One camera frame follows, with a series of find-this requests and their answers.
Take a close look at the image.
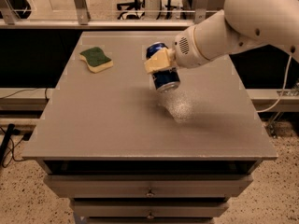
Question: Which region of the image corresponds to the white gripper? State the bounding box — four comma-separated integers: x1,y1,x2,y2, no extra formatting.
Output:
144,26,208,74

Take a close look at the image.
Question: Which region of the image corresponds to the blue pepsi can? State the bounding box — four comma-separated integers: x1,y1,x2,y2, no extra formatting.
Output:
146,43,180,92

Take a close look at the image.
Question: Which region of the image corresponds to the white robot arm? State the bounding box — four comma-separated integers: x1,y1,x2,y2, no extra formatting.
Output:
145,0,299,74

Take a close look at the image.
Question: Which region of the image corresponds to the black office chair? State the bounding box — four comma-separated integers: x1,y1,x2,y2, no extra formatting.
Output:
114,0,148,21

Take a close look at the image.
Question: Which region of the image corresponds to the green yellow sponge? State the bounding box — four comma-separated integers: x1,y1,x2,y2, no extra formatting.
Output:
79,47,113,73

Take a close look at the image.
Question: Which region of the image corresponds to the metal railing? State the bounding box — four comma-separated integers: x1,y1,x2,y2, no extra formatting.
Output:
0,0,224,30

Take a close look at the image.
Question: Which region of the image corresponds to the grey drawer cabinet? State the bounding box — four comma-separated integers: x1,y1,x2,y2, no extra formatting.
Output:
23,32,277,224

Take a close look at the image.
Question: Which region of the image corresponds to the upper drawer knob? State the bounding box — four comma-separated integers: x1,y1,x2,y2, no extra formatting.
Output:
146,188,155,198

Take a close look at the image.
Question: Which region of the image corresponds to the drawer knob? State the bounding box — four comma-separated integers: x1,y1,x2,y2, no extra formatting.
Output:
147,212,155,219
146,188,155,198

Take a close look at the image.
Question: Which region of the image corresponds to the lower drawer knob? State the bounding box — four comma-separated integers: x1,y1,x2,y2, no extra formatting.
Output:
147,212,155,219

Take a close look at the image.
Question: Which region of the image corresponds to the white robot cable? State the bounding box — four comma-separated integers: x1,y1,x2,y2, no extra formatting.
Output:
256,54,293,114

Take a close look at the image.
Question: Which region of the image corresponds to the black floor cable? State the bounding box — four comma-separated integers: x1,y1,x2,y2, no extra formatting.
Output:
0,123,32,169

